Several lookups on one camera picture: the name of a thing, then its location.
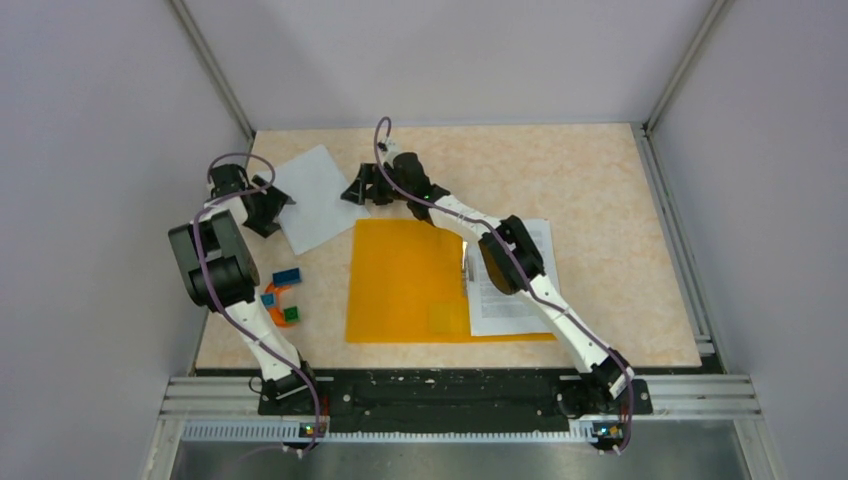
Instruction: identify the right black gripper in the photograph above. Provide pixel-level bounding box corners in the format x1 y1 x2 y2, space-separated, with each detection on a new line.
340 166 412 208

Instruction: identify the white paper sheet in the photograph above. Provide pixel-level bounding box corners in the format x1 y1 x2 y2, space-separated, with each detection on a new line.
258 145 370 255

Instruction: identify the dark blue toy block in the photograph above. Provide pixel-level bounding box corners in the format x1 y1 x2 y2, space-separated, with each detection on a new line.
271 267 302 288

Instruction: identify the light blue toy cube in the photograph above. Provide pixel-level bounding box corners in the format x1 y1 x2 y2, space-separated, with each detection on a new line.
260 293 277 310

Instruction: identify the orange plastic folder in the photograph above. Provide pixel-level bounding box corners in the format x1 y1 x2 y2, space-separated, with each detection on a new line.
345 219 554 344

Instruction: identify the orange curved toy block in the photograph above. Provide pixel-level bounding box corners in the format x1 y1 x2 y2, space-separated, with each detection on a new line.
263 282 301 328

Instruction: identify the metal folder clip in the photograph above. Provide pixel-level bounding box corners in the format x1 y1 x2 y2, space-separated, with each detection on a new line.
461 241 473 288

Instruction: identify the printed paper stack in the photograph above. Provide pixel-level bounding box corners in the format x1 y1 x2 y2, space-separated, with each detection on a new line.
467 219 559 339

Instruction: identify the green toy cube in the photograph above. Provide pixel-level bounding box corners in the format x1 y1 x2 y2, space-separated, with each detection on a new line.
282 306 300 324

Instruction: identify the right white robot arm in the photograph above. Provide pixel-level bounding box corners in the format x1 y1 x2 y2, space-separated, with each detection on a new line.
340 150 635 412

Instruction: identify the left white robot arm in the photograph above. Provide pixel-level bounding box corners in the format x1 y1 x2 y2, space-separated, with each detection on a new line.
168 160 321 414

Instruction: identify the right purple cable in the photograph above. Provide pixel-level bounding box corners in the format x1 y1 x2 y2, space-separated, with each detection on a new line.
373 117 636 457

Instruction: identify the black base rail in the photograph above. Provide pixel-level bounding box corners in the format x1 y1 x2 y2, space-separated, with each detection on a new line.
256 354 657 437

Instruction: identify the white slotted cable duct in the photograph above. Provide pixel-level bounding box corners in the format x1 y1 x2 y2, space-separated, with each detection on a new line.
181 420 597 443

